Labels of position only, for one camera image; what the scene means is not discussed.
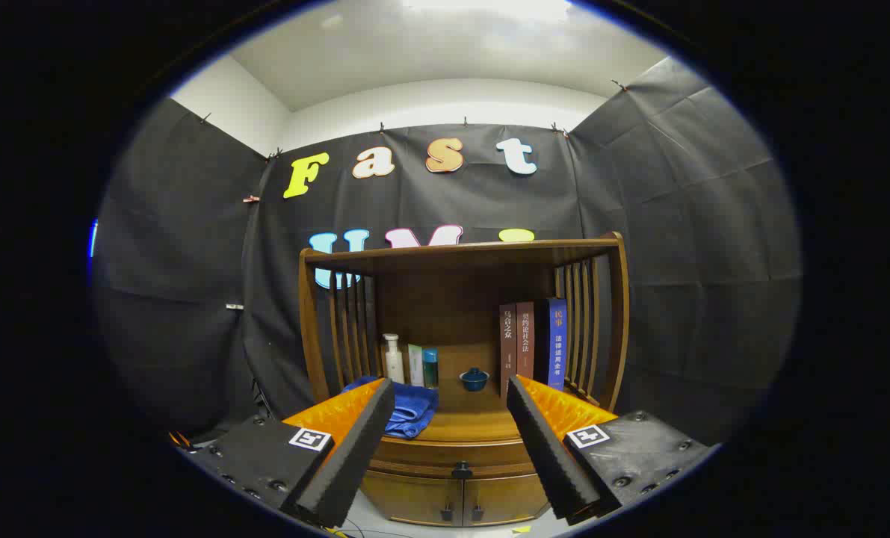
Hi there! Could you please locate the folded blue towel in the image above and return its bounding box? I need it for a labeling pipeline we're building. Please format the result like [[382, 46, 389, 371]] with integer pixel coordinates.
[[342, 376, 439, 439]]

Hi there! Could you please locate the wooden countertop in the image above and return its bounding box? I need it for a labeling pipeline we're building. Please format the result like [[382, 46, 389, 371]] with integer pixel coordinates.
[[374, 385, 602, 447]]

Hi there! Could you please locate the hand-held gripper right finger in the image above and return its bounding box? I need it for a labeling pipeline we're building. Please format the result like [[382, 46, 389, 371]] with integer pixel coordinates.
[[506, 374, 718, 525]]

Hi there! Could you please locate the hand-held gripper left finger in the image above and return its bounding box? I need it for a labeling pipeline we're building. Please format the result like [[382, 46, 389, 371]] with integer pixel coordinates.
[[178, 377, 396, 529]]

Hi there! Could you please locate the wooden cabinet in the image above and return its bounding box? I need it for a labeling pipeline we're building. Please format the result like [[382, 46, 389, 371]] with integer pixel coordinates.
[[298, 232, 631, 528]]

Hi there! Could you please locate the wooden cabinet door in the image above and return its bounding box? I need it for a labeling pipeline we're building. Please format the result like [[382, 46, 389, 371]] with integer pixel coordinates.
[[462, 471, 551, 524], [360, 471, 464, 528]]

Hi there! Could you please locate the wooden drawer with black knob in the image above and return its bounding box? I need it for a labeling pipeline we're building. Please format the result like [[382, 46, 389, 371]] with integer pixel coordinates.
[[368, 437, 548, 480]]

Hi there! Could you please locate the blue book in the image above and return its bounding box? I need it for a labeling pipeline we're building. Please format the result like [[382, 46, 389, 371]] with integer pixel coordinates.
[[538, 297, 569, 392]]

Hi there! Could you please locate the white pump bottle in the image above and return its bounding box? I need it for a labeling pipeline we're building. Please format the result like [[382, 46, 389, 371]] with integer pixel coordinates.
[[383, 333, 406, 385]]

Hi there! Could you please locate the brown book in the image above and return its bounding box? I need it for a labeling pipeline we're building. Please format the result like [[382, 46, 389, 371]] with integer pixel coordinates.
[[499, 303, 518, 397], [516, 301, 535, 382]]

